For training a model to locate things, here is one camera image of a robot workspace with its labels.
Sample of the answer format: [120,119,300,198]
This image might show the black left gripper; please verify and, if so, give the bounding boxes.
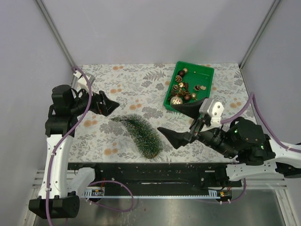
[70,85,119,116]

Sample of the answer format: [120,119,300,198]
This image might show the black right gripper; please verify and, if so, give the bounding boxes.
[155,97,236,159]

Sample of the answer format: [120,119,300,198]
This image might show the small green christmas tree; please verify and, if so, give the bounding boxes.
[111,114,163,159]

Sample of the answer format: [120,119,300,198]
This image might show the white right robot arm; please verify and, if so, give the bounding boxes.
[158,98,301,186]

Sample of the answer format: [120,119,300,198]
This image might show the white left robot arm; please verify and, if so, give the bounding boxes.
[29,85,120,219]

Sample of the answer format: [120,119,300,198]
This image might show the silver ribbed bauble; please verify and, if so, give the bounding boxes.
[170,96,183,105]

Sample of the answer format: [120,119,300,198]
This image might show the floral patterned table mat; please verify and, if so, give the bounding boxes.
[69,63,248,162]

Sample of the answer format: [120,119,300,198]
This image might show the frosted pine cone lower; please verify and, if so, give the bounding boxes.
[173,85,179,91]

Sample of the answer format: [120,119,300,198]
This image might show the frosted pine cone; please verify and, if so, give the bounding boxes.
[175,75,182,83]
[173,85,179,91]

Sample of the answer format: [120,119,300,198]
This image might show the green plastic tray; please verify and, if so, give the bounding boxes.
[163,61,214,112]

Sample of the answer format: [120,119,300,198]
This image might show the frosted pine cone upper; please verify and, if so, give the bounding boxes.
[175,75,182,83]

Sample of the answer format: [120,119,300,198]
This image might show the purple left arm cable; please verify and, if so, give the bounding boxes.
[46,66,135,226]

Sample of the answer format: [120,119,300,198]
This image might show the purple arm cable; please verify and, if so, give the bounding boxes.
[46,66,135,226]
[218,92,301,205]

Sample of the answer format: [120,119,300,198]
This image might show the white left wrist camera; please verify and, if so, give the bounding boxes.
[73,70,95,90]

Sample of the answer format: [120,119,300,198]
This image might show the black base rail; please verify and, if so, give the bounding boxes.
[68,162,242,197]

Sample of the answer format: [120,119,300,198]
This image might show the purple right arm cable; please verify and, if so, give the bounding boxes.
[218,92,301,205]

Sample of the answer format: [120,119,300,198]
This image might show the aluminium frame post left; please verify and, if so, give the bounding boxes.
[34,0,76,67]

